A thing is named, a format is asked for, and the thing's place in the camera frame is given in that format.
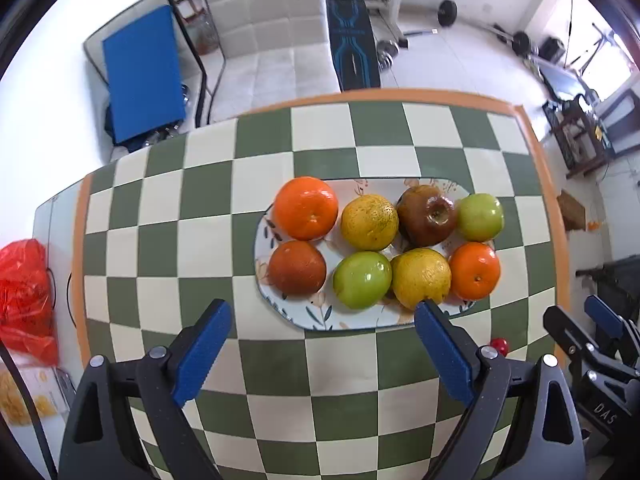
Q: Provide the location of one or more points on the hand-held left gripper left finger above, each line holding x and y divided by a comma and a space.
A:
200, 355

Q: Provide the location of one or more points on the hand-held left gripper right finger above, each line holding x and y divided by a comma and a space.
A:
445, 355

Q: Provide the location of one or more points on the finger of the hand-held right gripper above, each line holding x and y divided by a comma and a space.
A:
602, 312
565, 325

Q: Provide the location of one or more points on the yellow citrus fruit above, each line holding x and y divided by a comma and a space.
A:
369, 222
421, 275

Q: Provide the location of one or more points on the orange tangerine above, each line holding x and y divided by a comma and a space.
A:
305, 207
474, 270

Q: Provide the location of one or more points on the green apple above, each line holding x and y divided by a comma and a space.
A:
362, 280
480, 217

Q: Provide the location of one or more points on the floral oval plate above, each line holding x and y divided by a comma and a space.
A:
320, 310

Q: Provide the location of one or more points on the dark red orange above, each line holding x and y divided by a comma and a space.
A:
296, 267

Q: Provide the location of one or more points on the brown red apple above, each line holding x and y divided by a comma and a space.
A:
425, 217

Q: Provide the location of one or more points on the small red fruit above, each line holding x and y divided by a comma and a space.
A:
499, 345

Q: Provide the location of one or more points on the orange scrap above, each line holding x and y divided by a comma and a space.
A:
593, 225

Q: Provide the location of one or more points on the small wooden stool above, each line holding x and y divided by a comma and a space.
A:
570, 210

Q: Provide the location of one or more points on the small grey device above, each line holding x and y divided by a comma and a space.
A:
64, 385

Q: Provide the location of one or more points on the green checkered tablecloth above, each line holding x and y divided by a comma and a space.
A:
210, 195

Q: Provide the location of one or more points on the brown wooden chair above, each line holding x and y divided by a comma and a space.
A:
580, 135

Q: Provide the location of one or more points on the bag of yellow chips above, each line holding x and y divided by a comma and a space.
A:
20, 400

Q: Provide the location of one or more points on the red plastic bag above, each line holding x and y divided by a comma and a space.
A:
25, 290

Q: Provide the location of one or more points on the black speaker box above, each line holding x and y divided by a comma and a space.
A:
552, 48

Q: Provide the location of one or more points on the blue cushion pad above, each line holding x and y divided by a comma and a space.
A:
145, 75

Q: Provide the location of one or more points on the black resistance band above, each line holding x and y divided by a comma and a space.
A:
570, 25

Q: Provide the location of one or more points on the chrome dumbbell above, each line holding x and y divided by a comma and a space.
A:
388, 53

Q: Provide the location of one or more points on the beige cushioned chair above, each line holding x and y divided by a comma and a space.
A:
270, 45

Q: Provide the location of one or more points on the black framed chair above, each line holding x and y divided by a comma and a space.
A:
95, 50

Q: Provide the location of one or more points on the black blue weight bench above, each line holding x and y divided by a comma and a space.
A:
352, 40

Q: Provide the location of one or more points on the long barbell with small plates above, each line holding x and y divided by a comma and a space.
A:
446, 12

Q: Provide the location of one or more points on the white barbell rack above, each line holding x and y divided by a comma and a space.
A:
395, 5

